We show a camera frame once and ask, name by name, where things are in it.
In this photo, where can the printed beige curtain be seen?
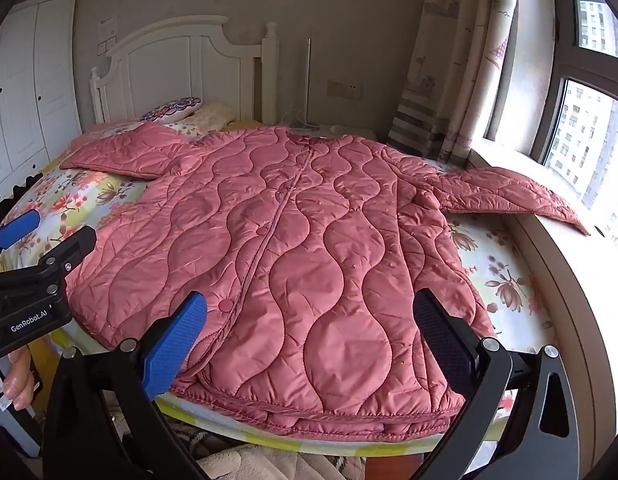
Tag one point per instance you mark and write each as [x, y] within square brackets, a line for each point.
[439, 85]

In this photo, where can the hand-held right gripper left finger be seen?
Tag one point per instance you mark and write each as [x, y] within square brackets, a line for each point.
[174, 345]

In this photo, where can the person's left hand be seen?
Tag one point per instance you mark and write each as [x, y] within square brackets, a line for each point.
[19, 375]

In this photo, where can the pink quilted comforter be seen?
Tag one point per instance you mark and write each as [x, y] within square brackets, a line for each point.
[314, 260]

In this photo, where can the patterned round cushion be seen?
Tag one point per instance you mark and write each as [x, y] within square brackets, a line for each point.
[171, 109]

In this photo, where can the white pole lamp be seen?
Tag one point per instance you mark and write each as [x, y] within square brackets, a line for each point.
[308, 85]

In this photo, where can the dark framed window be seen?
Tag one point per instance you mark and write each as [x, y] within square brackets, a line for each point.
[584, 125]

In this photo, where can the plaid cloth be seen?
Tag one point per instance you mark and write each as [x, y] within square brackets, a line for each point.
[189, 437]

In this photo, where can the yellow pillow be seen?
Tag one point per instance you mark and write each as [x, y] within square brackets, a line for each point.
[244, 122]

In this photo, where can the beige window sill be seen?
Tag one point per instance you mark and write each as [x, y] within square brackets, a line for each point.
[579, 285]

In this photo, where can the beige fleece blanket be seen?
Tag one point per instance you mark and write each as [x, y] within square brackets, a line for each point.
[264, 465]

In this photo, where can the white wardrobe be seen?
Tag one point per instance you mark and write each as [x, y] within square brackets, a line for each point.
[24, 85]

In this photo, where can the white wooden headboard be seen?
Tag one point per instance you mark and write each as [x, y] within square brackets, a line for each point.
[164, 70]

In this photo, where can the beige wall socket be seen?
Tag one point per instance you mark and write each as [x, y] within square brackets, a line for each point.
[345, 88]

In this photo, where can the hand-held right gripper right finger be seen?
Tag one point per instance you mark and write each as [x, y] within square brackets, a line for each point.
[441, 335]

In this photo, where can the beige pillow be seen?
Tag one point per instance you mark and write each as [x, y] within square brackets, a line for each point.
[214, 112]

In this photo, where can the black spiky object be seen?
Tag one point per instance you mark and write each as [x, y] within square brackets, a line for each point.
[26, 182]

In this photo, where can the bed with floral sheet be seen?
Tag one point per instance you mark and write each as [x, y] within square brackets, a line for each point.
[504, 280]

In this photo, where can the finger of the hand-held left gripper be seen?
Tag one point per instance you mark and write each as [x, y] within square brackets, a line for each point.
[19, 227]
[64, 250]

